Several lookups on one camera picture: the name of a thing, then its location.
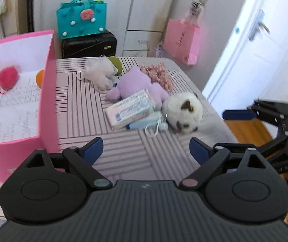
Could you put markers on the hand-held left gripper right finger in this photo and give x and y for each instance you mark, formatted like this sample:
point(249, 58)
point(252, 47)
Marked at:
point(199, 150)

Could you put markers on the black suitcase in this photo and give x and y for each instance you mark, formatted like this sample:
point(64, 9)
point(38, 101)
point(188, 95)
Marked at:
point(88, 45)

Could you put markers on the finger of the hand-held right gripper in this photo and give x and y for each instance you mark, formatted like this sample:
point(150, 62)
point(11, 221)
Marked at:
point(237, 115)
point(272, 146)

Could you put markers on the tissue packet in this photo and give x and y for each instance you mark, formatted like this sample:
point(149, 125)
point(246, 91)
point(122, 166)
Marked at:
point(130, 109)

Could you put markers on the white wardrobe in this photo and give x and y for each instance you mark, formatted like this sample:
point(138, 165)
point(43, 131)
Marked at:
point(139, 15)

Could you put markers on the white door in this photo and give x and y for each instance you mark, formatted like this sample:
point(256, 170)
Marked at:
point(247, 63)

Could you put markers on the handwritten paper sheet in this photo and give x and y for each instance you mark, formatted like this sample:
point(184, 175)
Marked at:
point(13, 111)

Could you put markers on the orange ball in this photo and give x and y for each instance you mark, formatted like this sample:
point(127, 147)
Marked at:
point(40, 78)

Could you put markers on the red plush ball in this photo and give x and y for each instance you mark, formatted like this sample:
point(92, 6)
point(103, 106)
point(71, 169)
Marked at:
point(8, 78)

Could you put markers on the floral fabric pouch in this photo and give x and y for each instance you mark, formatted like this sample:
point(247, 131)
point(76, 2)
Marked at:
point(160, 77)

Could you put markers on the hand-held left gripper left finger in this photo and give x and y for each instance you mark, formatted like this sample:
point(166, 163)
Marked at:
point(93, 149)

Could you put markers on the white cat plush toy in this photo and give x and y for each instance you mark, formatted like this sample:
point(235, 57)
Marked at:
point(179, 112)

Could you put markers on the white fluffy soft toy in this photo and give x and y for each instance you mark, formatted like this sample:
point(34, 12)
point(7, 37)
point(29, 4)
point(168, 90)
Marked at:
point(97, 71)

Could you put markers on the purple plush toy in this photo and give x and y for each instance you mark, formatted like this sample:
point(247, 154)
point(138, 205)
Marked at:
point(134, 83)

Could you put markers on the crumpled plastic bag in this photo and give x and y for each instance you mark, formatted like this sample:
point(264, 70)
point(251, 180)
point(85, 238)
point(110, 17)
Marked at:
point(162, 51)

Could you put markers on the pink paper bag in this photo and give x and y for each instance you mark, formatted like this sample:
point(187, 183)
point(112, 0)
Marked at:
point(181, 42)

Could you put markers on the green ball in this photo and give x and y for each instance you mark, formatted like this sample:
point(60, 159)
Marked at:
point(117, 65)

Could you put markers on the teal felt handbag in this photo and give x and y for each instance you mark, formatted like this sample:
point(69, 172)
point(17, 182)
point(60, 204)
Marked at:
point(81, 17)

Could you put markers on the pink cardboard box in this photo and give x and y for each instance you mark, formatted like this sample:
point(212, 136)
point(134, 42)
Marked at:
point(50, 93)

